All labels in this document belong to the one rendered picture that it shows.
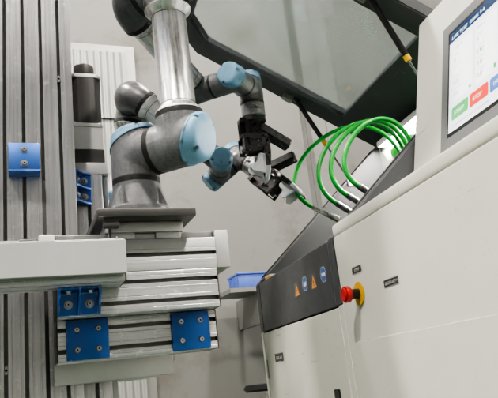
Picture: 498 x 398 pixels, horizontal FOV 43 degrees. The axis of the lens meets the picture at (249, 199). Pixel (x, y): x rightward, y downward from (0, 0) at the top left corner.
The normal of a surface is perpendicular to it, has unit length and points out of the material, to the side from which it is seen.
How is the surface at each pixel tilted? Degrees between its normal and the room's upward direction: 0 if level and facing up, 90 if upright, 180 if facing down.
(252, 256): 90
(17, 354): 90
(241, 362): 90
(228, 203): 90
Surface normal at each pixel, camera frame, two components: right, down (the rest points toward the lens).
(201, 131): 0.90, -0.09
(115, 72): 0.33, -0.29
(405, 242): -0.96, 0.04
